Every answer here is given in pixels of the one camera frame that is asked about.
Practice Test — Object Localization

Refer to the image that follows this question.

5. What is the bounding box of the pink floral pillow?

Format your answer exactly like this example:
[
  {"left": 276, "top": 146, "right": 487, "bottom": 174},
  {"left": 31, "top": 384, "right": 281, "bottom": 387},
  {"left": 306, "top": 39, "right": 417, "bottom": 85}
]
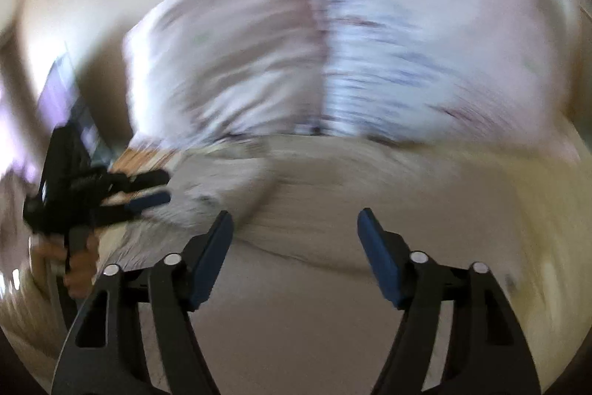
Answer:
[{"left": 122, "top": 0, "right": 326, "bottom": 147}]

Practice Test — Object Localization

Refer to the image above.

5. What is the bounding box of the beige cable knit sweater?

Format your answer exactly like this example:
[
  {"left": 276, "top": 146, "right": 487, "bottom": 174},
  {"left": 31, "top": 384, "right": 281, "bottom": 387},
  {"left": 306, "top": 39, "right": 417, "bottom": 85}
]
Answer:
[{"left": 101, "top": 136, "right": 523, "bottom": 394}]

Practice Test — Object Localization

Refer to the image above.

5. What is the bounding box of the white blue floral pillow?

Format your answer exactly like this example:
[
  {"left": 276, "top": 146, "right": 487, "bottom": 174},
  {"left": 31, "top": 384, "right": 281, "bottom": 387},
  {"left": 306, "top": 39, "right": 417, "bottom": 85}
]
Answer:
[{"left": 320, "top": 0, "right": 570, "bottom": 150}]

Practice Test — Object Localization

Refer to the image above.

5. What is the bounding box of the yellow patterned bed sheet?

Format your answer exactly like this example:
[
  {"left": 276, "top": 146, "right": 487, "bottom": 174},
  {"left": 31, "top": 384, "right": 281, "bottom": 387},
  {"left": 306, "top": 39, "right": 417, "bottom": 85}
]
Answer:
[{"left": 110, "top": 135, "right": 592, "bottom": 391}]

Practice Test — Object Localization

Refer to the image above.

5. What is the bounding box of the person left hand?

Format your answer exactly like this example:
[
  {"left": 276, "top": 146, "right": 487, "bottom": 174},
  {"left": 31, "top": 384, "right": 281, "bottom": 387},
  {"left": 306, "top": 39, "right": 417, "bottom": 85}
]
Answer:
[{"left": 29, "top": 234, "right": 98, "bottom": 300}]

